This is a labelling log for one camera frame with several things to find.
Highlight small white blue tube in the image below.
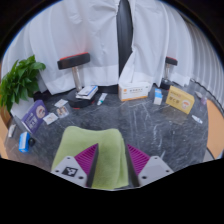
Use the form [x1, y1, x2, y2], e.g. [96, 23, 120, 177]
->
[96, 92, 109, 106]

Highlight white pill blister pack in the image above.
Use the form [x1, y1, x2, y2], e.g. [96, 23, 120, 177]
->
[42, 112, 59, 126]

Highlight light green towel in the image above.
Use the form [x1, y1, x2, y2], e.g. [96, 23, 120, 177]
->
[51, 125, 130, 191]

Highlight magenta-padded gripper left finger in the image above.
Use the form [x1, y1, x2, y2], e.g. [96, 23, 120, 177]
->
[50, 143, 100, 188]

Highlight small black red dumbbell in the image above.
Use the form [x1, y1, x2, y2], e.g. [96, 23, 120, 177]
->
[159, 56, 179, 90]

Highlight small white sachet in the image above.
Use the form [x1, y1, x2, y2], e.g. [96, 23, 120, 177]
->
[191, 114, 204, 125]

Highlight blue and white box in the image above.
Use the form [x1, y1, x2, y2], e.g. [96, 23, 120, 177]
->
[18, 131, 32, 154]

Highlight small blue white box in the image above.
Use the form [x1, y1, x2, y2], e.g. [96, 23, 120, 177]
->
[153, 88, 164, 106]

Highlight orange pill blister pack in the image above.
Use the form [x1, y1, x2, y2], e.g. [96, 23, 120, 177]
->
[55, 105, 70, 119]

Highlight green plant in white pot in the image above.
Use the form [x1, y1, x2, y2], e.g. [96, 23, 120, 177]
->
[0, 54, 47, 119]

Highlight white and orange box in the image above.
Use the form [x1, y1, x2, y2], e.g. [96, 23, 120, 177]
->
[117, 81, 153, 102]

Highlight large black red dumbbell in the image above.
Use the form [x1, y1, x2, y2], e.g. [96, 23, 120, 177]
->
[56, 52, 96, 109]

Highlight white blister card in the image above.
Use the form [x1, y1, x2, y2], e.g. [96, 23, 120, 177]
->
[53, 98, 69, 108]

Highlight flat white blue box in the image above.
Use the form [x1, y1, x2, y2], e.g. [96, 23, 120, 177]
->
[75, 85, 99, 101]

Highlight purple cardboard box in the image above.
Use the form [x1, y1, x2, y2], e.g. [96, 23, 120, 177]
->
[21, 99, 49, 135]

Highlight white curtain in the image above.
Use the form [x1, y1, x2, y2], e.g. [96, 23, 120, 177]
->
[118, 0, 201, 89]
[1, 0, 121, 96]

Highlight yellow cardboard box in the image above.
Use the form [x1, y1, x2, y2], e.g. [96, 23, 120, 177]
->
[165, 85, 196, 115]

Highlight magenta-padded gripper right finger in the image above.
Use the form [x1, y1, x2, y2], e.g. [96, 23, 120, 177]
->
[124, 143, 175, 188]

